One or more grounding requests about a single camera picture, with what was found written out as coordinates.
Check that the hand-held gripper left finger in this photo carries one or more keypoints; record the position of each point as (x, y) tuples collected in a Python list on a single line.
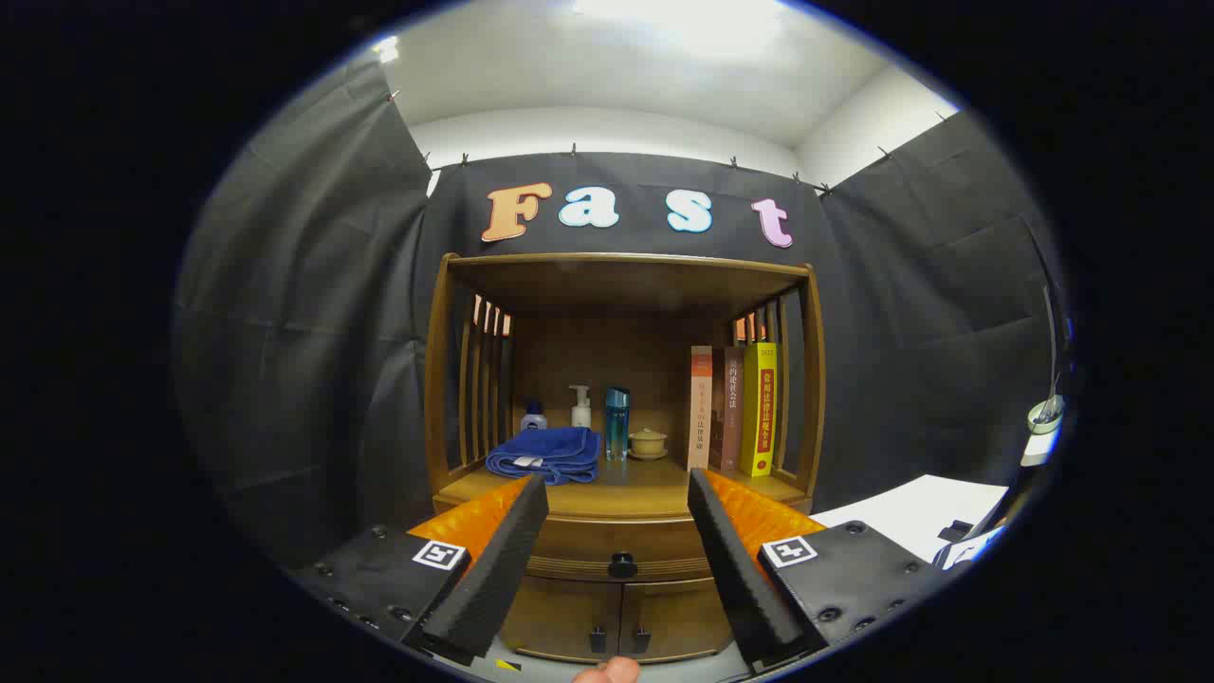
[(493, 569)]

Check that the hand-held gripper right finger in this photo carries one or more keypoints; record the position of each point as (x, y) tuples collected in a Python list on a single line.
[(740, 569)]

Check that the wooden drawer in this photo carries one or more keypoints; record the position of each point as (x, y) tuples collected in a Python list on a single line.
[(588, 543)]

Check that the black drawer knob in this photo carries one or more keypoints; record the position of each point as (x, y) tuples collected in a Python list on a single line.
[(622, 565)]

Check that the wooden cabinet door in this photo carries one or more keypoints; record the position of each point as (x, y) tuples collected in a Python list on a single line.
[(678, 612), (560, 612)]

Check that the wooden countertop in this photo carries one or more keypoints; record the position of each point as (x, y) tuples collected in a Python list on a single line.
[(645, 486)]

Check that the wooden cabinet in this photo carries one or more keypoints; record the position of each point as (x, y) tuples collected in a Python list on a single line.
[(626, 285)]

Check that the yellow black floor tape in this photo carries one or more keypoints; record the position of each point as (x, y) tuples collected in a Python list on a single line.
[(508, 665)]

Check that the blue folded towel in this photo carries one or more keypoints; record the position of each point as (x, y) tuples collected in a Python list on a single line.
[(550, 455)]

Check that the small white blue-capped bottle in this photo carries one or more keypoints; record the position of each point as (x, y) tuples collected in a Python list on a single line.
[(533, 419)]

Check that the beige lidded tea cup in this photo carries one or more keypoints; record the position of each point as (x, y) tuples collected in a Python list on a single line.
[(649, 443)]

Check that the brown book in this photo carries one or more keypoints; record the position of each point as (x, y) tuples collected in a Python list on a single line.
[(728, 408)]

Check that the yellow book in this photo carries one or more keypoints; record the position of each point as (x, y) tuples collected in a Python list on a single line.
[(760, 408)]

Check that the beige book orange band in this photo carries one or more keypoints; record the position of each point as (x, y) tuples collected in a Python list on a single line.
[(700, 408)]

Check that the white pump bottle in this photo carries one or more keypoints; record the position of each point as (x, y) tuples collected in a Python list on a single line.
[(580, 413)]

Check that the tall blue bottle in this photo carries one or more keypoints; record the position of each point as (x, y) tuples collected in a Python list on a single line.
[(617, 427)]

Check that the white cup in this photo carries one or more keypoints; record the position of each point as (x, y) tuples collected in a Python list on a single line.
[(1045, 417)]

